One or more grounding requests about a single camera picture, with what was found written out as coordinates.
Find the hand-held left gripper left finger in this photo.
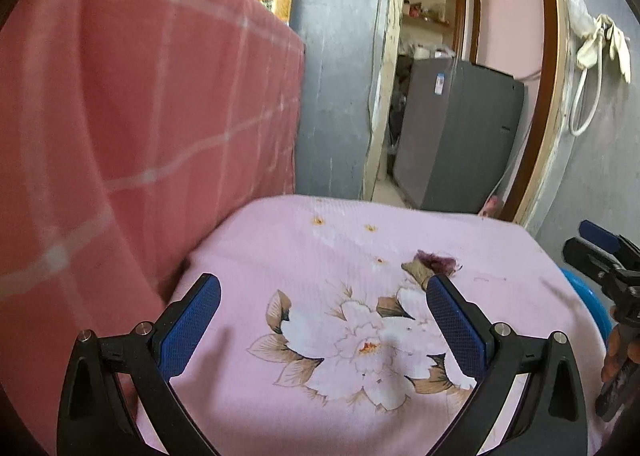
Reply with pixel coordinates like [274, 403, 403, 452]
[56, 273, 222, 456]

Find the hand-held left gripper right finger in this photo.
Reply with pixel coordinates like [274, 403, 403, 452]
[425, 274, 590, 456]

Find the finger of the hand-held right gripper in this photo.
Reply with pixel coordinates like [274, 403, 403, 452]
[579, 220, 640, 259]
[562, 237, 627, 287]

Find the blue plastic basin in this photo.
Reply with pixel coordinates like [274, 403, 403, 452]
[560, 266, 614, 337]

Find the purple fuzzy scrap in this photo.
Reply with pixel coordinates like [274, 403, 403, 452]
[416, 250, 462, 278]

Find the person's right hand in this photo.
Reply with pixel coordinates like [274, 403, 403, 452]
[601, 323, 640, 384]

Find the pink floral blanket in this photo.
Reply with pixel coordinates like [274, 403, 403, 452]
[107, 193, 608, 456]

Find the grey refrigerator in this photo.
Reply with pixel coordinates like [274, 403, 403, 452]
[392, 58, 526, 211]

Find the pink checked cloth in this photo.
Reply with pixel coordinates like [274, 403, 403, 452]
[0, 0, 307, 437]

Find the white hose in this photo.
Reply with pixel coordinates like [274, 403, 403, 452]
[569, 63, 604, 137]

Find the brown curved door frame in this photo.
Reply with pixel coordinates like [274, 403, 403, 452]
[500, 0, 575, 233]

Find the white gloves and cable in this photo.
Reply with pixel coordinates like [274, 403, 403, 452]
[576, 13, 632, 83]

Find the light wooden door frame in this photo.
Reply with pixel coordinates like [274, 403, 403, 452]
[362, 0, 409, 201]

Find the white wall cable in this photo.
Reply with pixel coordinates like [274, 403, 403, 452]
[366, 0, 387, 135]

